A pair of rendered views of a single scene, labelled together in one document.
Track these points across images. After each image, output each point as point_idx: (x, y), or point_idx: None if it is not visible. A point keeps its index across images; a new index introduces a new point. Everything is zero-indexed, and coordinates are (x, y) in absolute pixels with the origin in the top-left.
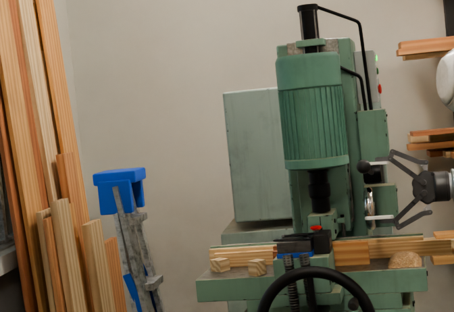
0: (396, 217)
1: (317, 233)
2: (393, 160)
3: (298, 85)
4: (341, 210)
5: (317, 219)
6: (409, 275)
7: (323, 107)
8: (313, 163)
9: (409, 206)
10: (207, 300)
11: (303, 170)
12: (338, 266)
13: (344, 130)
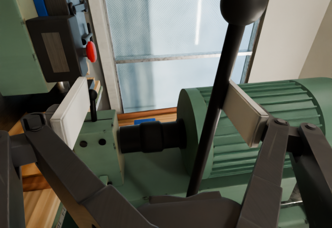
0: (48, 133)
1: (78, 35)
2: (281, 129)
3: (296, 80)
4: (118, 191)
5: (108, 116)
6: None
7: (283, 104)
8: (194, 93)
9: (78, 175)
10: None
11: (181, 96)
12: (12, 122)
13: (252, 150)
